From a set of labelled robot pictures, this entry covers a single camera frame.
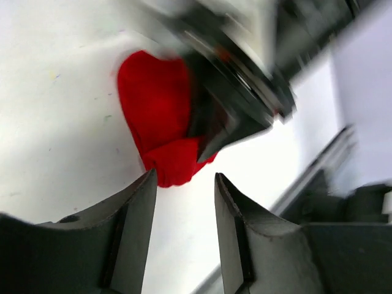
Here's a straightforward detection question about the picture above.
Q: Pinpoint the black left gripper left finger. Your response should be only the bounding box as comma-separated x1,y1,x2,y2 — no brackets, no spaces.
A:
1,170,157,293

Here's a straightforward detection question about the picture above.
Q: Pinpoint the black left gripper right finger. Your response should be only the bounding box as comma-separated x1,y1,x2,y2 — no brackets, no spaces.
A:
214,172,392,294

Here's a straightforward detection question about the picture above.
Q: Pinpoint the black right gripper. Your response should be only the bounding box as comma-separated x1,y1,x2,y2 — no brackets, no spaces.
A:
143,1,295,162

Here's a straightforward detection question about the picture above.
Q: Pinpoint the red patterned sock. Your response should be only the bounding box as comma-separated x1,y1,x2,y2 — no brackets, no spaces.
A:
117,51,215,188

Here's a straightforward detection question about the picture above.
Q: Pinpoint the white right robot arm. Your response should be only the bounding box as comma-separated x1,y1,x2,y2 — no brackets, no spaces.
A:
141,1,360,162

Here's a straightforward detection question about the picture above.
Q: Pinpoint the aluminium frame rail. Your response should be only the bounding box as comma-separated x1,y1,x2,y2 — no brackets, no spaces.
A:
189,122,392,294

